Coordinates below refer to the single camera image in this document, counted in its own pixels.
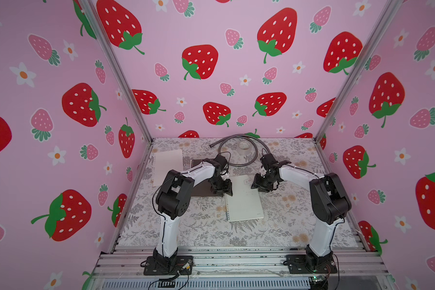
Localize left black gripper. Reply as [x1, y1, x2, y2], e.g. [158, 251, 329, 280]
[209, 176, 234, 195]

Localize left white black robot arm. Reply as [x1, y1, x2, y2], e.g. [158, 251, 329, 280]
[153, 154, 233, 267]

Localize aluminium rail frame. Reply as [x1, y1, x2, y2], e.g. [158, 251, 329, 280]
[88, 246, 398, 290]

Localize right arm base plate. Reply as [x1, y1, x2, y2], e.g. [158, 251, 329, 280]
[283, 253, 338, 275]

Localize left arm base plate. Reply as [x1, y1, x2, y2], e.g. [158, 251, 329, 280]
[141, 256, 193, 276]

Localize clear tape roll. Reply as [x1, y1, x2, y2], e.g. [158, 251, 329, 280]
[237, 140, 253, 156]

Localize torn white notebook page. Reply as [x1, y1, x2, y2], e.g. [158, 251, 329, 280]
[153, 149, 184, 187]

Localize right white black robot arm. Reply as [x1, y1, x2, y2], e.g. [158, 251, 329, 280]
[251, 153, 352, 272]

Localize dark grey spiral notebook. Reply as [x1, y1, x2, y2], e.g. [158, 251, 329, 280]
[190, 159, 228, 197]

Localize grey coiled hose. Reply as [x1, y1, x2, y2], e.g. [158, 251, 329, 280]
[209, 133, 271, 167]

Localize white spiral notebook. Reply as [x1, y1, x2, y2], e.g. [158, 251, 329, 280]
[225, 175, 264, 222]

